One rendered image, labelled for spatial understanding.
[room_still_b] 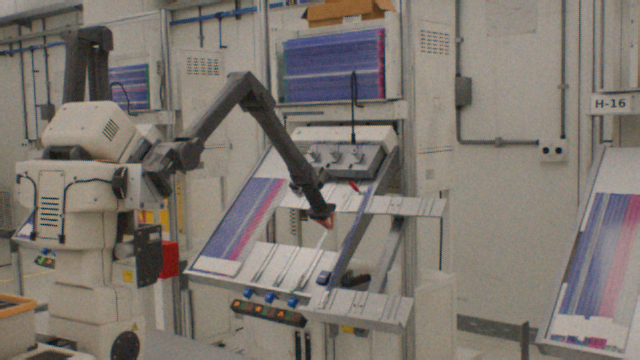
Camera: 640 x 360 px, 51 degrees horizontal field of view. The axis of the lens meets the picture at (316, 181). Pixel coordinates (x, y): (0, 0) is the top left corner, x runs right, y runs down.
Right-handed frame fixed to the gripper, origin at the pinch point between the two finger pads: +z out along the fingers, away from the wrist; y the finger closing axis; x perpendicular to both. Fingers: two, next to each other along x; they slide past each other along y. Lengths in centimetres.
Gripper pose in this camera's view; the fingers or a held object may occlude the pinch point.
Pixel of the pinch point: (329, 226)
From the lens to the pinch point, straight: 248.7
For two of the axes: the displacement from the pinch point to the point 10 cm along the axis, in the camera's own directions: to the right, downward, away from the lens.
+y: -7.8, -0.5, 6.3
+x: -4.9, 6.6, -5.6
